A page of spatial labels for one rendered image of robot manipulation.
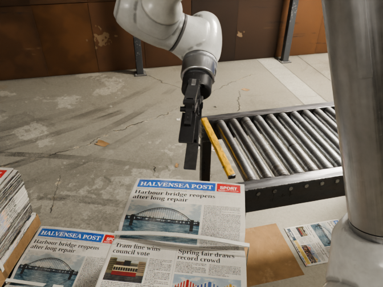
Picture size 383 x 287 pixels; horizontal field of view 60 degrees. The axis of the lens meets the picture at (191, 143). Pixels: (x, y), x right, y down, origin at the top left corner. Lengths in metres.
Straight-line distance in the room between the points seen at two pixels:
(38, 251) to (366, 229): 0.87
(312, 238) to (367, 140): 1.80
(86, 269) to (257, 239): 1.32
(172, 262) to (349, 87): 0.47
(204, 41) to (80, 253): 0.68
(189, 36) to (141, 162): 1.90
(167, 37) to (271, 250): 1.54
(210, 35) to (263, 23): 3.65
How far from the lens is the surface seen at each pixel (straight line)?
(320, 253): 2.17
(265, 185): 1.27
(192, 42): 0.86
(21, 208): 1.06
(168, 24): 0.82
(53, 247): 1.09
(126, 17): 0.84
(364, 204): 0.49
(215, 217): 0.78
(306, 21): 4.80
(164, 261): 0.71
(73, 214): 2.36
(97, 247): 1.06
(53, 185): 2.62
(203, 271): 0.69
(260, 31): 4.55
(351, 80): 0.43
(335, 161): 1.49
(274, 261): 2.06
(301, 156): 1.46
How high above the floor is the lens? 1.64
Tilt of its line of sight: 35 degrees down
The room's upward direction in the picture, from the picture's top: straight up
